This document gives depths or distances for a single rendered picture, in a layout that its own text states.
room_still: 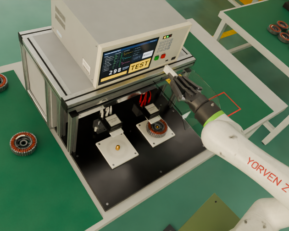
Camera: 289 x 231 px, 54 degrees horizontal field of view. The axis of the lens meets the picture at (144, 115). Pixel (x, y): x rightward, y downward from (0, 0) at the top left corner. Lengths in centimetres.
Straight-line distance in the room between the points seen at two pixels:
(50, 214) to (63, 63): 61
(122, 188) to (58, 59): 61
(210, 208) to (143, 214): 79
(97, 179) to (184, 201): 107
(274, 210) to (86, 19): 99
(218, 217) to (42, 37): 111
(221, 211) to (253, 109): 76
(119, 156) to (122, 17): 62
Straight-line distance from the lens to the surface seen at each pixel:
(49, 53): 125
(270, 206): 123
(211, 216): 140
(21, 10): 346
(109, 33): 105
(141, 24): 113
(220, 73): 202
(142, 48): 112
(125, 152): 136
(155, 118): 145
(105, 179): 129
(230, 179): 249
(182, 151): 147
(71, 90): 111
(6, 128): 146
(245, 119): 183
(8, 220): 126
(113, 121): 127
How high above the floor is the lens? 194
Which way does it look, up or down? 50 degrees down
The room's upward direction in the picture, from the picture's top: 21 degrees clockwise
